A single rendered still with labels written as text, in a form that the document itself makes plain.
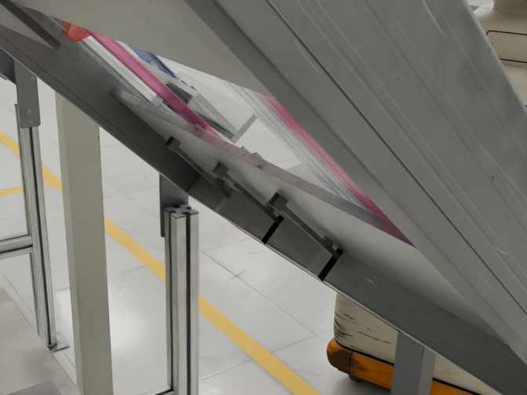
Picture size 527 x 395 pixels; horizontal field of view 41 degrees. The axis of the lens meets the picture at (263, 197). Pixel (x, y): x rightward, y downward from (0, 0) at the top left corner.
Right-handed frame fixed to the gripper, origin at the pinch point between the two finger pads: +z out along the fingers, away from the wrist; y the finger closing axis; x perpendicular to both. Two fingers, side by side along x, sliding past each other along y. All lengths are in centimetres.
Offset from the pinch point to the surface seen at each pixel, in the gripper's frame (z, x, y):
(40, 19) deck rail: 0.5, -0.6, -8.1
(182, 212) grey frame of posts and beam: 7.9, 34.6, -11.0
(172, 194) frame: 6.7, 33.2, -14.0
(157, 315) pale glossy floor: 33, 101, -81
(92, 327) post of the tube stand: 35, 54, -37
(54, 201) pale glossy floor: 31, 105, -175
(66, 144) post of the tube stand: 10.4, 26.2, -37.5
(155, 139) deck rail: 2.4, 21.3, -8.1
